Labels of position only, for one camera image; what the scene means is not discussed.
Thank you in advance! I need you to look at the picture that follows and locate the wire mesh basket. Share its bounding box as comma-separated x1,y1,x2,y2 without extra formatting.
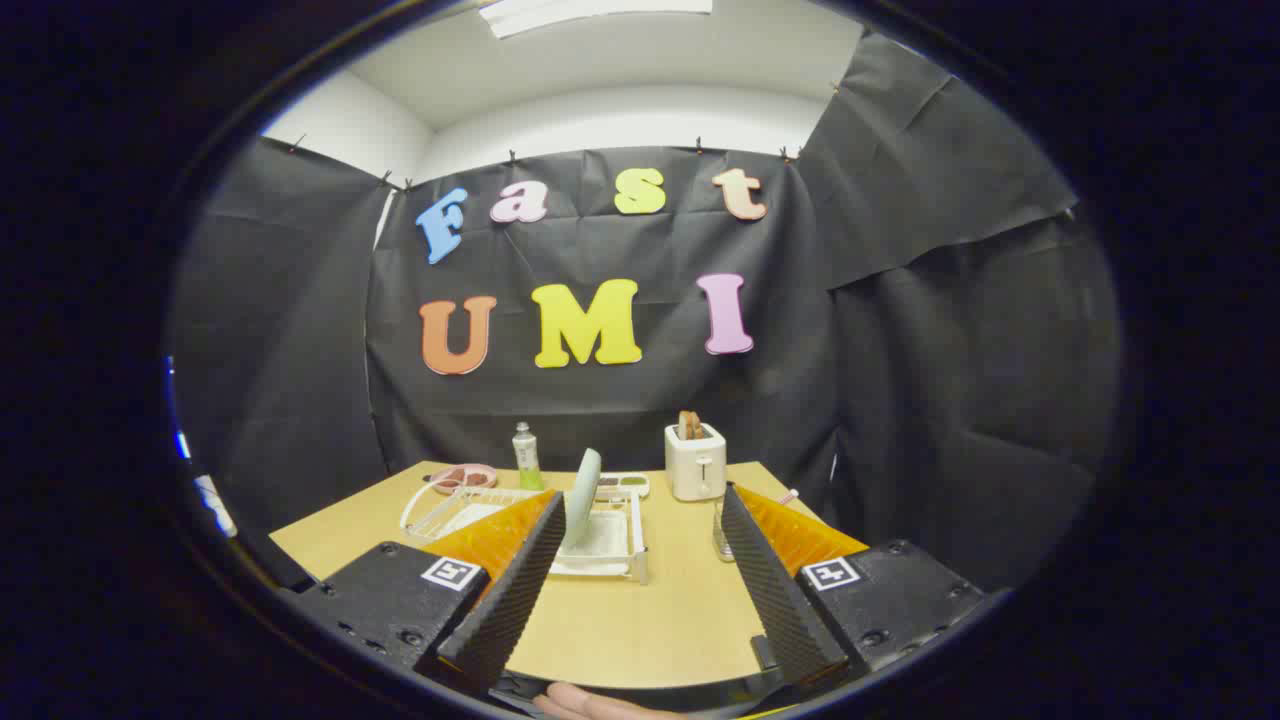
712,494,743,564

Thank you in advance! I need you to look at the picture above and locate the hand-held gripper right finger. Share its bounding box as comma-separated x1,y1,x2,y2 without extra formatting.
718,482,987,691

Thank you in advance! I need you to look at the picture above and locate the black backdrop cloth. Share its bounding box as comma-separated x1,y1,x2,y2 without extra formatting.
170,30,1123,601

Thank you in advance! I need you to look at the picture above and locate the white blurry object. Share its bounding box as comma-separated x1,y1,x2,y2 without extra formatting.
194,474,239,539

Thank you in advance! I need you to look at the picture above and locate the cream toaster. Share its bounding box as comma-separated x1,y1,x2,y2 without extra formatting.
664,422,729,503

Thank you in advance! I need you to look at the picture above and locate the pale green plate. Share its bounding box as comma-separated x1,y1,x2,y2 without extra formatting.
560,447,604,553

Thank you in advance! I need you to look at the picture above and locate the pink plate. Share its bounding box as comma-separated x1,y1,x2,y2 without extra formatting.
427,463,499,497

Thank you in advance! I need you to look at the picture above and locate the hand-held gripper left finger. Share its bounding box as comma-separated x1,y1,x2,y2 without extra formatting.
290,488,568,696

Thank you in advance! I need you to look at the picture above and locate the clear bottle with green liquid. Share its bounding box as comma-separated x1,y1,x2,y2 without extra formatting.
512,421,545,492

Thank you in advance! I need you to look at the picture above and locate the white dish rack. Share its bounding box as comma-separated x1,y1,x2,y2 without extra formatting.
400,484,650,587

